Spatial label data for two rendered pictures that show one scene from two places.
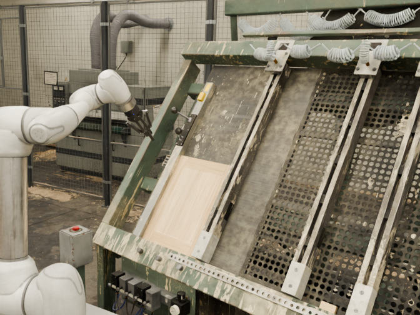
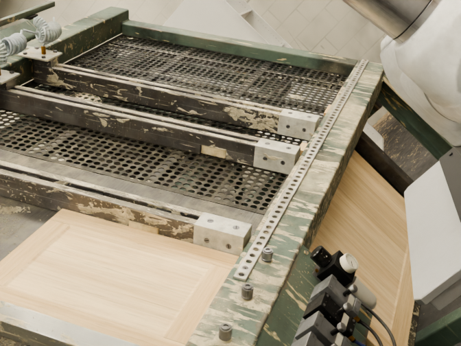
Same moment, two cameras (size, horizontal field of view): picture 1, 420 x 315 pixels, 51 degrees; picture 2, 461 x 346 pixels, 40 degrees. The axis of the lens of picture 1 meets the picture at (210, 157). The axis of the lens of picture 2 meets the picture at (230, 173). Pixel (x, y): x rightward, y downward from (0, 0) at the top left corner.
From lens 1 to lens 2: 2.55 m
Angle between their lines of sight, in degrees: 95
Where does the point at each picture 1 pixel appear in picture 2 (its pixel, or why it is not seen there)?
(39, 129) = not seen: outside the picture
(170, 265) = (260, 279)
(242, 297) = (307, 191)
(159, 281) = (291, 315)
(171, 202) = (93, 307)
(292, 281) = (282, 146)
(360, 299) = (296, 114)
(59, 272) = not seen: hidden behind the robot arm
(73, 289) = not seen: hidden behind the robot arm
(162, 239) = (190, 317)
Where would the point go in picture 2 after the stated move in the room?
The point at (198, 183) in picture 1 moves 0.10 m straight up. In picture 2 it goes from (67, 261) to (34, 230)
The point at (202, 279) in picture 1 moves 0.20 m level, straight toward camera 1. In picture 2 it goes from (285, 232) to (341, 172)
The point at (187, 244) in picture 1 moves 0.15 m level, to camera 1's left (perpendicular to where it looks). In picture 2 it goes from (210, 271) to (217, 280)
